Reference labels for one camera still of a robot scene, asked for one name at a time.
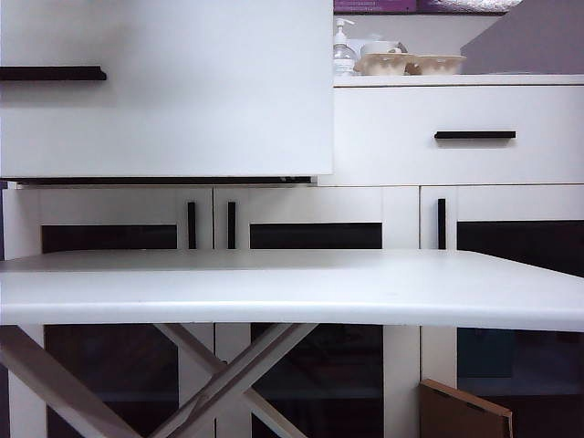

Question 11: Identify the white drawer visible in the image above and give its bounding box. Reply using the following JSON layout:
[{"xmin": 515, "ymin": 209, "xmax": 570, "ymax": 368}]
[
  {"xmin": 0, "ymin": 0, "xmax": 337, "ymax": 180},
  {"xmin": 332, "ymin": 84, "xmax": 584, "ymax": 187}
]

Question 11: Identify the black bar drawer handle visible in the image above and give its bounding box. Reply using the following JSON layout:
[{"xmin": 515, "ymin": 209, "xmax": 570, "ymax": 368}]
[
  {"xmin": 433, "ymin": 130, "xmax": 517, "ymax": 141},
  {"xmin": 0, "ymin": 66, "xmax": 108, "ymax": 83}
]

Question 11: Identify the white glass cabinet door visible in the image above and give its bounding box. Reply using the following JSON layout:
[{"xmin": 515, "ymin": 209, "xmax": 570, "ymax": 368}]
[
  {"xmin": 2, "ymin": 185, "xmax": 214, "ymax": 438},
  {"xmin": 213, "ymin": 185, "xmax": 421, "ymax": 438},
  {"xmin": 419, "ymin": 183, "xmax": 584, "ymax": 438}
]

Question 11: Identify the white table leg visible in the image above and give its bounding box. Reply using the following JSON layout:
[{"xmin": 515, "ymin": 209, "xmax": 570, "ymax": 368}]
[
  {"xmin": 153, "ymin": 322, "xmax": 308, "ymax": 438},
  {"xmin": 0, "ymin": 324, "xmax": 141, "ymax": 438},
  {"xmin": 148, "ymin": 322, "xmax": 320, "ymax": 438}
]

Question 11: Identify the clear pump dispenser bottle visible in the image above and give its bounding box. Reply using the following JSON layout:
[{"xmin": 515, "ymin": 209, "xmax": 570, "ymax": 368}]
[{"xmin": 332, "ymin": 17, "xmax": 358, "ymax": 78}]

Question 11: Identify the beige egg carton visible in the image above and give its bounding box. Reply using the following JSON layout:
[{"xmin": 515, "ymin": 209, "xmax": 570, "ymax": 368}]
[
  {"xmin": 404, "ymin": 54, "xmax": 468, "ymax": 76},
  {"xmin": 353, "ymin": 51, "xmax": 415, "ymax": 76}
]

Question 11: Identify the white ceramic mug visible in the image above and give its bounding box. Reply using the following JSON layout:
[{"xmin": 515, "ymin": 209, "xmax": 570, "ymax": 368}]
[{"xmin": 360, "ymin": 38, "xmax": 408, "ymax": 60}]

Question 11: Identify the white sideboard cabinet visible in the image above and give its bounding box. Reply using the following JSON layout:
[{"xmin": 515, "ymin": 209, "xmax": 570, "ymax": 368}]
[{"xmin": 0, "ymin": 73, "xmax": 584, "ymax": 438}]

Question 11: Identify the purple printed box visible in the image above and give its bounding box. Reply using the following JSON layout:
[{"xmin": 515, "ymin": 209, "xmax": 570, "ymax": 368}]
[{"xmin": 332, "ymin": 0, "xmax": 418, "ymax": 14}]

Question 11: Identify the brown cardboard box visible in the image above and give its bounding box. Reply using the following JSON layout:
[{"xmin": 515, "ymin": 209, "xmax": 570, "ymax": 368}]
[{"xmin": 418, "ymin": 378, "xmax": 515, "ymax": 438}]

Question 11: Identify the shiny purple foil bag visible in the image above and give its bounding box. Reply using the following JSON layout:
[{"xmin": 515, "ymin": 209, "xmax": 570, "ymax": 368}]
[{"xmin": 417, "ymin": 0, "xmax": 521, "ymax": 16}]

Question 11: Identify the grey slanted board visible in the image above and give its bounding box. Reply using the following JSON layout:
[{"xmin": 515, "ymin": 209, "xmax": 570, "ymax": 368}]
[{"xmin": 459, "ymin": 0, "xmax": 584, "ymax": 76}]

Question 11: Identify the black vertical door handle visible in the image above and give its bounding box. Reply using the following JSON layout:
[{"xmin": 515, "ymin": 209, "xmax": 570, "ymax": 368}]
[
  {"xmin": 436, "ymin": 197, "xmax": 447, "ymax": 251},
  {"xmin": 186, "ymin": 201, "xmax": 198, "ymax": 251},
  {"xmin": 226, "ymin": 201, "xmax": 237, "ymax": 251}
]

